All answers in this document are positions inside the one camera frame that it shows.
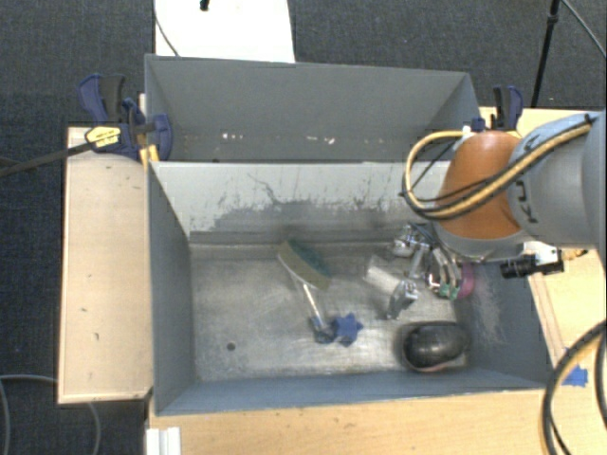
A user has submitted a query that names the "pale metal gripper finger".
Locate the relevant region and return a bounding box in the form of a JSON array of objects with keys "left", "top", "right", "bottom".
[
  {"left": 363, "top": 237, "right": 414, "bottom": 294},
  {"left": 385, "top": 279, "right": 420, "bottom": 321}
]

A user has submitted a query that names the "pink rounded object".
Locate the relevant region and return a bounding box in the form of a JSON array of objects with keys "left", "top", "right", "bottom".
[{"left": 456, "top": 262, "right": 477, "bottom": 300}]

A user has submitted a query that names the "black oval object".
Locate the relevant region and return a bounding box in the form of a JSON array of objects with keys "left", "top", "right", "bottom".
[{"left": 401, "top": 321, "right": 472, "bottom": 374}]

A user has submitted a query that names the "blue star-shaped toy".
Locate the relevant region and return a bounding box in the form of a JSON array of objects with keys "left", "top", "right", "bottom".
[{"left": 330, "top": 311, "right": 365, "bottom": 349}]

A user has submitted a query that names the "green and tan sponge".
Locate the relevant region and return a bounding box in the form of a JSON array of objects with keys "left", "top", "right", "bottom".
[{"left": 276, "top": 238, "right": 334, "bottom": 292}]

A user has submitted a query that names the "grey metal bin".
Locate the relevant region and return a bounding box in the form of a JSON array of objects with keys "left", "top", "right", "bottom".
[{"left": 143, "top": 53, "right": 554, "bottom": 417}]

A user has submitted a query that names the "pale wood flat board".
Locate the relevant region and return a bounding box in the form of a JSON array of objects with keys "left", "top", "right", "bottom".
[{"left": 57, "top": 125, "right": 156, "bottom": 405}]

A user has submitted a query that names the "black cylinder on white bracket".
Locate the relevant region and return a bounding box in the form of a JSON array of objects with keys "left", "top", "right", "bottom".
[{"left": 499, "top": 243, "right": 566, "bottom": 281}]

